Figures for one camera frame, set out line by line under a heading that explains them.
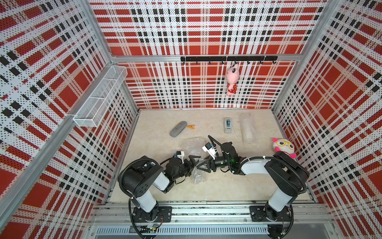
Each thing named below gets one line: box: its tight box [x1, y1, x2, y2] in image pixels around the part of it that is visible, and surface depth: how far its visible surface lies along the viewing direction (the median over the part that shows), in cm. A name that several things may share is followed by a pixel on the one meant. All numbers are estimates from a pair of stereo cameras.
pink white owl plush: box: [272, 137, 297, 159], surface depth 93 cm
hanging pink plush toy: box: [224, 63, 240, 97], surface depth 95 cm
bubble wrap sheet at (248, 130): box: [239, 112, 257, 146], surface depth 103 cm
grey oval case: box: [169, 120, 188, 138], surface depth 108 cm
